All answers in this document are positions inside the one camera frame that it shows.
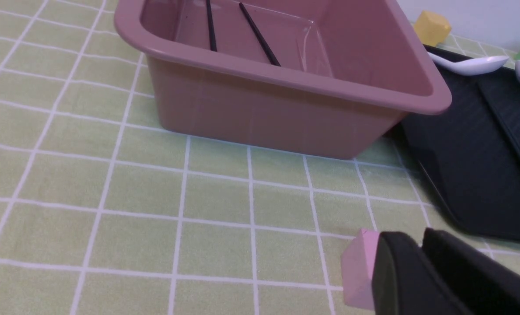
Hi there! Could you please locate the yellow cube block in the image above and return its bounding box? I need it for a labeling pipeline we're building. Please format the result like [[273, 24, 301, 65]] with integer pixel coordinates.
[[413, 10, 452, 47]]

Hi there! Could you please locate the black chopstick in bin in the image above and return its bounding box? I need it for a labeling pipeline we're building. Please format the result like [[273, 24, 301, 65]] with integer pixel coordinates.
[[238, 2, 281, 67], [205, 0, 217, 52]]

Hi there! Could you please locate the black plastic tray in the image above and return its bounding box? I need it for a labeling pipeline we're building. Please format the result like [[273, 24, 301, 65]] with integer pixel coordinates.
[[398, 66, 520, 242]]

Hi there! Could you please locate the pink cube block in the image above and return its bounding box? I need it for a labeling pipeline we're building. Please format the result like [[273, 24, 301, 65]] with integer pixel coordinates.
[[341, 228, 379, 311]]

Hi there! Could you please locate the green checkered tablecloth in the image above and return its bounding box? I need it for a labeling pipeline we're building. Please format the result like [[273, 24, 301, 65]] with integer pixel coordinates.
[[0, 0, 520, 315]]

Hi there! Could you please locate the pink plastic bin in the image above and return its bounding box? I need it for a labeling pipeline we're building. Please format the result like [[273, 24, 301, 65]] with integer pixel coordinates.
[[114, 0, 452, 160]]

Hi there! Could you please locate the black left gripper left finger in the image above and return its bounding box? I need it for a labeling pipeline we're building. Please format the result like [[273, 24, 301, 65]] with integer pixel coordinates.
[[371, 231, 472, 315]]

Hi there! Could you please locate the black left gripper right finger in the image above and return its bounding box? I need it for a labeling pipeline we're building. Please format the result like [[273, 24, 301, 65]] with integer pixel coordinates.
[[422, 228, 520, 315]]

